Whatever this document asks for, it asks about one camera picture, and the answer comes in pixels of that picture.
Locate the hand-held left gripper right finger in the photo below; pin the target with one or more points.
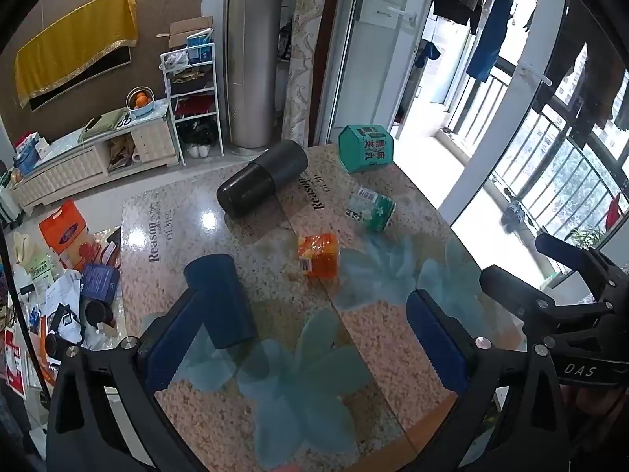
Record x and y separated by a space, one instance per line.
437 344

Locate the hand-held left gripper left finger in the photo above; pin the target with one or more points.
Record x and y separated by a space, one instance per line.
164 344

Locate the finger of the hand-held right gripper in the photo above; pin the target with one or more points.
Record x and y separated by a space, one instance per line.
565 251
516 295

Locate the dark blue cup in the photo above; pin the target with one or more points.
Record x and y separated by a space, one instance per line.
221 300

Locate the green potted plant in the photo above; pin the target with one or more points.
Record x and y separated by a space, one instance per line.
585 237

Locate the dark slippers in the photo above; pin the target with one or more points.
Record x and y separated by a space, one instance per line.
513 216

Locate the black mug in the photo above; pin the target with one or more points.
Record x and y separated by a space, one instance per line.
97 314

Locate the black balcony railing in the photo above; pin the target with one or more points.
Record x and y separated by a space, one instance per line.
555 167

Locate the blue cardboard box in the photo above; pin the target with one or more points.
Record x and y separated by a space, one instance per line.
100 282

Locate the orange paper bag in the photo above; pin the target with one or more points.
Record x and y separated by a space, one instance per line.
66 236

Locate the orange snack packet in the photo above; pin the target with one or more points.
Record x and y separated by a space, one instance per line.
319 254

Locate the green and white packet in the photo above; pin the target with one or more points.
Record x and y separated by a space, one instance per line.
372 209

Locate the black thermos flask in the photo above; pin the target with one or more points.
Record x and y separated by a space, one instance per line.
263 179

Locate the dark hanging garment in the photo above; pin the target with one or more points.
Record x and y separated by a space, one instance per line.
585 59

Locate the white low cabinet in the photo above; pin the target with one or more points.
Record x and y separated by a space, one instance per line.
69 172

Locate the pair of white shoes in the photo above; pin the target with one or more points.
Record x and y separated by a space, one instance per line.
198 150

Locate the green hexagonal box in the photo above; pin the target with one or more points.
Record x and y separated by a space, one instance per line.
366 148

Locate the green folded cloth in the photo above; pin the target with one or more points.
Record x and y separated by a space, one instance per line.
100 125

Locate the blue hanging garment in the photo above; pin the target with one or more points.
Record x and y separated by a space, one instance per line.
489 34

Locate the blue box on cabinet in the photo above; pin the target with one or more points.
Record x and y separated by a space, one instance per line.
29 155

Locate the red cloth on shelf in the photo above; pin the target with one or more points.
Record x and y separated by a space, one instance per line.
194 105

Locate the small blue hanging cloth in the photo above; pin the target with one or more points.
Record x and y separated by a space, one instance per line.
426 54

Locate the basket of oranges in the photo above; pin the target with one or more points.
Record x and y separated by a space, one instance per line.
140 102

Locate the white metal shelf rack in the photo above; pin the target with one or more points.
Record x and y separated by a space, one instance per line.
168 93

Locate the white plastic bag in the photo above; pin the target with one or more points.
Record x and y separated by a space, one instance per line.
176 60

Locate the blue and white box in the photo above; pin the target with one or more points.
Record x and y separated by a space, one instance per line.
201 49

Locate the silver tower air conditioner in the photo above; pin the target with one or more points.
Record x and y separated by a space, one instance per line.
255 54

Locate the patterned beige curtain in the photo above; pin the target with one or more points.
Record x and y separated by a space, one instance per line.
304 59

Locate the open cardboard box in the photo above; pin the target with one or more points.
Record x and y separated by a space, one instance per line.
189 27

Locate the yellow cloth with gold trim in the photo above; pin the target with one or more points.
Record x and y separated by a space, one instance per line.
73 39

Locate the black wall television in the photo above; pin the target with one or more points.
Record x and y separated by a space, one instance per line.
98 66

